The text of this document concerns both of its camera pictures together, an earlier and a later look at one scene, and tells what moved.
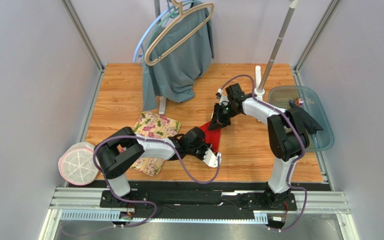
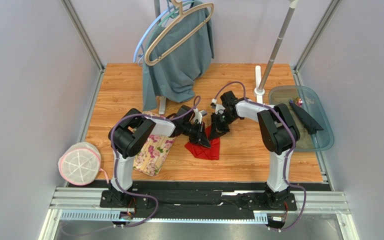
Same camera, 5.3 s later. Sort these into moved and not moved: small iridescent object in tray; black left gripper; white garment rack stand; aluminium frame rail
Moved: black left gripper
Not moved: aluminium frame rail; small iridescent object in tray; white garment rack stand
